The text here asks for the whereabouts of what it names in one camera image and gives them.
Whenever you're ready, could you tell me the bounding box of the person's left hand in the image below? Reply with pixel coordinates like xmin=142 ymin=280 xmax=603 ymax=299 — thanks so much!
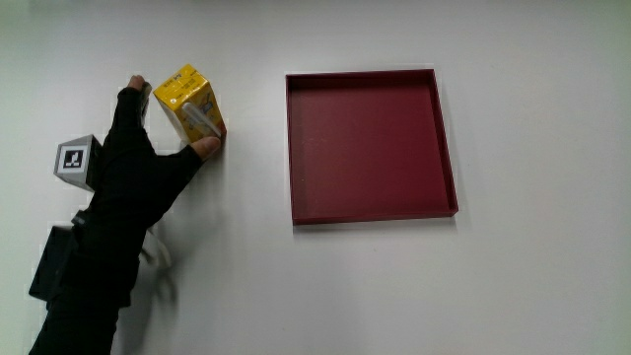
xmin=53 ymin=74 xmax=222 ymax=230

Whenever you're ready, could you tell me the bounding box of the yellow ice redtea carton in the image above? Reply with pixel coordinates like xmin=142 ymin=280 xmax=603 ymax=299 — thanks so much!
xmin=152 ymin=63 xmax=229 ymax=147

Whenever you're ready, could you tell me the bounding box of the person's left forearm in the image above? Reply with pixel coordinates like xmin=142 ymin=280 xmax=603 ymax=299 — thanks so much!
xmin=28 ymin=212 xmax=150 ymax=355

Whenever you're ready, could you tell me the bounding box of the black wrist tracker box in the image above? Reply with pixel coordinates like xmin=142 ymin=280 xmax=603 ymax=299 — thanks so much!
xmin=28 ymin=224 xmax=78 ymax=303

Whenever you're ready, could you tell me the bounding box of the dark red square tray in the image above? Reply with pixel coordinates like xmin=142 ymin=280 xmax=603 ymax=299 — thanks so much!
xmin=285 ymin=68 xmax=459 ymax=227

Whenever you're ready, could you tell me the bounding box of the white cable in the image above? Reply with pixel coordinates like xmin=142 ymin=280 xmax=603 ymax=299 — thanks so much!
xmin=138 ymin=225 xmax=173 ymax=270

